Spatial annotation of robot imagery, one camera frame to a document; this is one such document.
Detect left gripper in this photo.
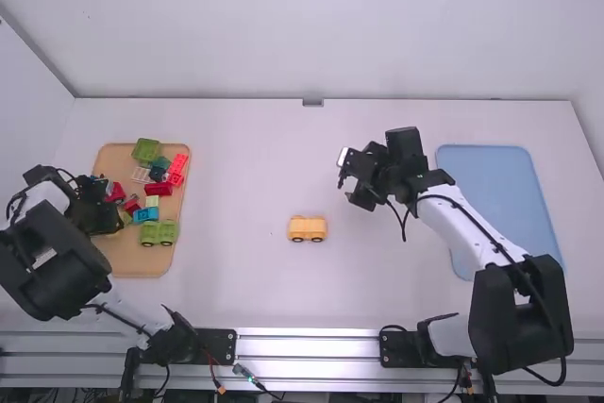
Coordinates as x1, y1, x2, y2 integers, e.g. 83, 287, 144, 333
70, 175, 125, 238

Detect pink red toy brick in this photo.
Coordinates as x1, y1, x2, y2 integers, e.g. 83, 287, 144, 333
165, 152, 191, 187

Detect silver rails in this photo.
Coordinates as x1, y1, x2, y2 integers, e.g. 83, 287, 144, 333
0, 327, 604, 393

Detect blue mat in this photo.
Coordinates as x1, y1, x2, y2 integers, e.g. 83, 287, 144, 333
434, 143, 566, 281

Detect tan tray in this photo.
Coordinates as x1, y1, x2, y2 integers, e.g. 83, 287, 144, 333
89, 142, 193, 278

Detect black cable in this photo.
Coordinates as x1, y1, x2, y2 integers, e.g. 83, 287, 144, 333
79, 302, 152, 339
521, 353, 567, 388
120, 348, 171, 403
387, 193, 426, 243
3, 185, 29, 223

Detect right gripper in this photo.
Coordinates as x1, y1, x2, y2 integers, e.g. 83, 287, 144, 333
335, 141, 394, 213

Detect green toy car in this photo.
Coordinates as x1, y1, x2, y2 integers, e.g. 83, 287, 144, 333
138, 219, 180, 248

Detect dark teal toy brick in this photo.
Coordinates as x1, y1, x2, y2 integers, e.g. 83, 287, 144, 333
148, 156, 172, 182

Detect yellow toy car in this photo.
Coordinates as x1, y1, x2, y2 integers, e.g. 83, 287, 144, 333
286, 214, 329, 244

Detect lime green toy brick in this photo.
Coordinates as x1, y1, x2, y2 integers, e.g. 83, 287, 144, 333
130, 137, 161, 162

